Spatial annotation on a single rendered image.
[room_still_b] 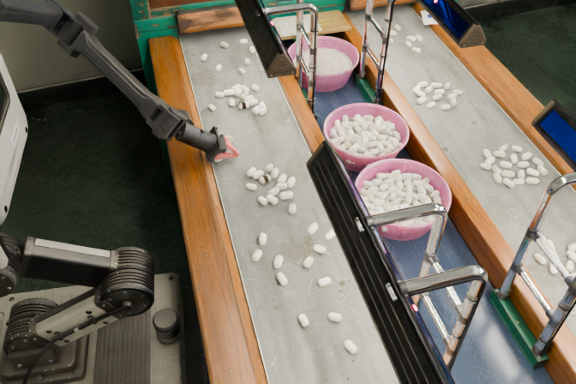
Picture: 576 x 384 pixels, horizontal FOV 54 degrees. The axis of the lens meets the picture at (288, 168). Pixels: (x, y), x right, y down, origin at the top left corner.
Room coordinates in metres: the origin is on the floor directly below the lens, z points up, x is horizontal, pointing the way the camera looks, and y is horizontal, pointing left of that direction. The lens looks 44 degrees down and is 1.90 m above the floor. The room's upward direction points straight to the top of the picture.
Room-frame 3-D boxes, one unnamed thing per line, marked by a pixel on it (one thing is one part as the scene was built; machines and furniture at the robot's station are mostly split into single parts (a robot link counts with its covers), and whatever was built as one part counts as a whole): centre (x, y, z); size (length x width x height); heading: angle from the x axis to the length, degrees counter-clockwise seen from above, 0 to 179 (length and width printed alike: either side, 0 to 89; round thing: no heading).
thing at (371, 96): (1.67, -0.37, 0.90); 0.20 x 0.19 x 0.45; 15
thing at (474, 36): (1.70, -0.44, 1.08); 0.62 x 0.08 x 0.07; 15
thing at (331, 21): (2.00, -0.07, 0.77); 0.33 x 0.15 x 0.01; 105
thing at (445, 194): (1.09, -0.32, 0.72); 0.27 x 0.27 x 0.10
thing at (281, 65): (1.55, 0.10, 1.08); 0.62 x 0.08 x 0.07; 15
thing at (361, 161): (1.36, -0.24, 0.72); 0.27 x 0.27 x 0.10
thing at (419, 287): (0.63, -0.24, 0.90); 0.20 x 0.19 x 0.45; 15
